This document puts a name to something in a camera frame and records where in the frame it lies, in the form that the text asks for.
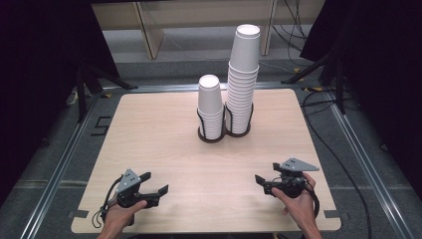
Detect black metal stand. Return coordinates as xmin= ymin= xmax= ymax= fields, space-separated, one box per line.
xmin=75 ymin=63 xmax=139 ymax=123
xmin=281 ymin=53 xmax=346 ymax=116

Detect light wooden shelf unit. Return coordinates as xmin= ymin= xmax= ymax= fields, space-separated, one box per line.
xmin=91 ymin=0 xmax=278 ymax=61

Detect hand-held gripper cable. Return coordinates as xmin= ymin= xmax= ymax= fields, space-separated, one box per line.
xmin=302 ymin=183 xmax=321 ymax=220
xmin=92 ymin=175 xmax=124 ymax=230

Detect person's right hand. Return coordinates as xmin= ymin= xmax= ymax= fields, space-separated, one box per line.
xmin=271 ymin=171 xmax=320 ymax=230

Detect long black floor cable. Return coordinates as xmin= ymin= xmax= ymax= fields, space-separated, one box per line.
xmin=301 ymin=89 xmax=372 ymax=239

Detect aluminium floor rail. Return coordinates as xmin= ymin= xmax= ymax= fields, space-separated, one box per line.
xmin=19 ymin=94 xmax=102 ymax=239
xmin=102 ymin=81 xmax=330 ymax=95
xmin=324 ymin=91 xmax=416 ymax=239

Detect tall stack of paper cups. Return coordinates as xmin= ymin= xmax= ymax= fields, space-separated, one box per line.
xmin=224 ymin=23 xmax=262 ymax=135

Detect right hand-held gripper cable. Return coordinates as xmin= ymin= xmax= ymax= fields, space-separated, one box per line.
xmin=302 ymin=183 xmax=321 ymax=220

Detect single white paper cup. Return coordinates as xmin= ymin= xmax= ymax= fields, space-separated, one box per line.
xmin=197 ymin=74 xmax=224 ymax=117

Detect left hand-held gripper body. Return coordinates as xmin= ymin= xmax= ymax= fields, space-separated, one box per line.
xmin=113 ymin=168 xmax=160 ymax=210

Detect grey tape tab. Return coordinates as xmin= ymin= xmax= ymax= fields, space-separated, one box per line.
xmin=67 ymin=209 xmax=91 ymax=219
xmin=322 ymin=209 xmax=350 ymax=220

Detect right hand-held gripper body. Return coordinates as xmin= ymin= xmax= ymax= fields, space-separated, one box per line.
xmin=263 ymin=156 xmax=320 ymax=199

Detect person's left hand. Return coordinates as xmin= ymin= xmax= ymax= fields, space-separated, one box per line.
xmin=100 ymin=199 xmax=149 ymax=235

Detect dark curtain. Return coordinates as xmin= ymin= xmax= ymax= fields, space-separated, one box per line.
xmin=0 ymin=0 xmax=121 ymax=207
xmin=300 ymin=0 xmax=422 ymax=200

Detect black floor tape mark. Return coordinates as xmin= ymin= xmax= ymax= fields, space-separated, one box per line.
xmin=90 ymin=116 xmax=112 ymax=137

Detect left hand-held gripper cable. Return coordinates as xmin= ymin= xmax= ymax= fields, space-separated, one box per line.
xmin=92 ymin=175 xmax=124 ymax=230

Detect black wire double cup holder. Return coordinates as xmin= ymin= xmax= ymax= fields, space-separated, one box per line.
xmin=196 ymin=101 xmax=255 ymax=144

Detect bundle of black cables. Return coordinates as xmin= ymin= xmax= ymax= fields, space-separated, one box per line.
xmin=272 ymin=0 xmax=309 ymax=68

